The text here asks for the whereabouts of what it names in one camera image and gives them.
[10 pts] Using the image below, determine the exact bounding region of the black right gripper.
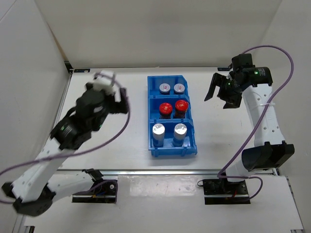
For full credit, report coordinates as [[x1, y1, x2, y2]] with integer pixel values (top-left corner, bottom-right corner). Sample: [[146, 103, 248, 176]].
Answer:
[[204, 73, 242, 110]]

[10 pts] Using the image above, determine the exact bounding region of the red-lid sauce jar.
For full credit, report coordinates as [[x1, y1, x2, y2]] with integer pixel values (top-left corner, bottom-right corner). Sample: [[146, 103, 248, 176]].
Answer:
[[159, 102, 173, 119], [173, 100, 189, 118]]

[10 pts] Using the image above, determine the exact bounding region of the silver-lid pepper jar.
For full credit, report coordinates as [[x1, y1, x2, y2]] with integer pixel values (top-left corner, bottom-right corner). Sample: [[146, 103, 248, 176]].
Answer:
[[152, 123, 165, 147], [173, 123, 187, 147]]

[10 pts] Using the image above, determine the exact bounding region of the dark spice jar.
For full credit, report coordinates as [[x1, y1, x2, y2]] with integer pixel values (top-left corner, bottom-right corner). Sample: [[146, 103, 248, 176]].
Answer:
[[173, 83, 185, 95], [159, 83, 171, 95]]

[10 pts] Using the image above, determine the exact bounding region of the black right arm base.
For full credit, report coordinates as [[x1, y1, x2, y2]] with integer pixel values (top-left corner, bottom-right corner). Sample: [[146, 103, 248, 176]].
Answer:
[[197, 179, 250, 205]]

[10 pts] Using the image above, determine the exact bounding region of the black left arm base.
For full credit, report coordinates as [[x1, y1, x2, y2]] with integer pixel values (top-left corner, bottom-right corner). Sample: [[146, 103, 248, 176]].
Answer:
[[71, 168, 119, 204]]

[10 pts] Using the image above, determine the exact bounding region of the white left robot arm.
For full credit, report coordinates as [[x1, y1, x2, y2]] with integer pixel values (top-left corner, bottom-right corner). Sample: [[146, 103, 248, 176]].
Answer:
[[1, 83, 130, 217]]

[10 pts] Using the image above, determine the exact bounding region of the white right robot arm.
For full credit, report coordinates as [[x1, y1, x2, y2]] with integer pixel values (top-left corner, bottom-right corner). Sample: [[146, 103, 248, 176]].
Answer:
[[205, 53, 294, 194]]

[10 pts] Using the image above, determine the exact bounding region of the blue three-compartment plastic bin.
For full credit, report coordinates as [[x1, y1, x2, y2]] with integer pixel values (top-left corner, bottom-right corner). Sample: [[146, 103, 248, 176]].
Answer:
[[147, 75, 197, 157]]

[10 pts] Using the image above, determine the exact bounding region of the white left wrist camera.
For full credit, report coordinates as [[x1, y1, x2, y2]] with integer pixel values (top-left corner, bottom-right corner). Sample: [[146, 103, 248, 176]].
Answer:
[[93, 70, 116, 96]]

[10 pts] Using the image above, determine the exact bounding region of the aluminium frame rail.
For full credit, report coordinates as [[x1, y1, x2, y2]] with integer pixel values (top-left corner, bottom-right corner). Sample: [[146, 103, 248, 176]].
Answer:
[[14, 70, 292, 202]]

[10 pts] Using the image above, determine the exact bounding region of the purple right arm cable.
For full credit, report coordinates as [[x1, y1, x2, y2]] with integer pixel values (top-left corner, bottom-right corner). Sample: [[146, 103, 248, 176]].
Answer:
[[217, 45, 294, 201]]

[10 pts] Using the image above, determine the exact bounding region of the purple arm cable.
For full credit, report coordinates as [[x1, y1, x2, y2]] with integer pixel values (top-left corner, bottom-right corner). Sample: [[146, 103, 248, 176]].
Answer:
[[217, 45, 294, 201], [0, 72, 131, 204]]

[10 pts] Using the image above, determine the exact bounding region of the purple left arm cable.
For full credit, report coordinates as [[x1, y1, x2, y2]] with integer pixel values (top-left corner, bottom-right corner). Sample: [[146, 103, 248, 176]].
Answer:
[[0, 72, 131, 204]]

